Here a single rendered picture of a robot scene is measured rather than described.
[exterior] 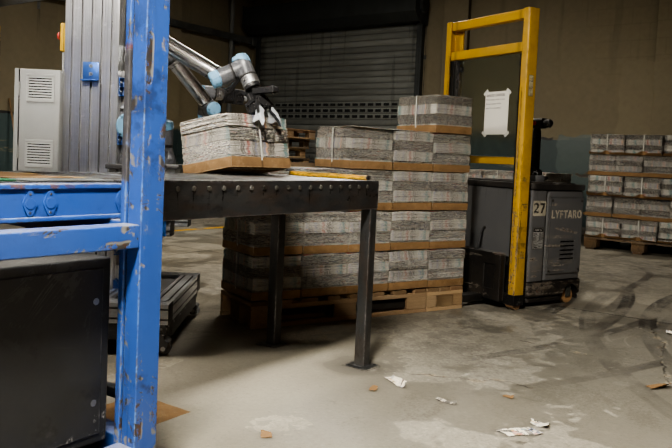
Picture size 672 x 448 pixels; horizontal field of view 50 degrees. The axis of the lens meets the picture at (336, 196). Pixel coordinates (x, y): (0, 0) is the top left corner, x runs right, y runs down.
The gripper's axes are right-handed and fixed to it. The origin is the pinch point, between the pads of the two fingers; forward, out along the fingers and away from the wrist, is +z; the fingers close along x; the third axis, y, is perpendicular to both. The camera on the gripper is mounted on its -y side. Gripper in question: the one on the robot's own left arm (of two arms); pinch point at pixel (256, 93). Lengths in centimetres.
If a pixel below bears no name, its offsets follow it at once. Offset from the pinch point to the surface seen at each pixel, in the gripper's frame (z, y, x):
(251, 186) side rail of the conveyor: -61, 24, 163
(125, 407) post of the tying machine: -109, 73, 212
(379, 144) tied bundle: 59, 20, 42
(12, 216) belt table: -136, 25, 206
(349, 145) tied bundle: 40, 22, 42
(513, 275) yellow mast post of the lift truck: 154, 94, 62
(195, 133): -60, 15, 91
